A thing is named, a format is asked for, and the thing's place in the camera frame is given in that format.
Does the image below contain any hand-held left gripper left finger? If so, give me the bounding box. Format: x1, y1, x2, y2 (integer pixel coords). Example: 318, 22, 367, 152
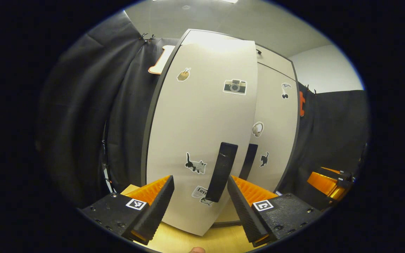
78, 175, 175, 246

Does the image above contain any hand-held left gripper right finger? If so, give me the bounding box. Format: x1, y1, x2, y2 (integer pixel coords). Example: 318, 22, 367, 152
227, 175, 324, 247

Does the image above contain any white cabinet door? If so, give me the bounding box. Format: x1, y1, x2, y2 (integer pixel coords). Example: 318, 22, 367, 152
246, 63, 300, 193
146, 40, 258, 236

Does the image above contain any white and grey cabinet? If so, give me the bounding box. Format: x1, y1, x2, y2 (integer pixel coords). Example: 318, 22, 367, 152
141, 29, 301, 228

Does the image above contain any black door handle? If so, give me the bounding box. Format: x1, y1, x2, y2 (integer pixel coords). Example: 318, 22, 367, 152
205, 142, 239, 203
238, 143, 258, 180

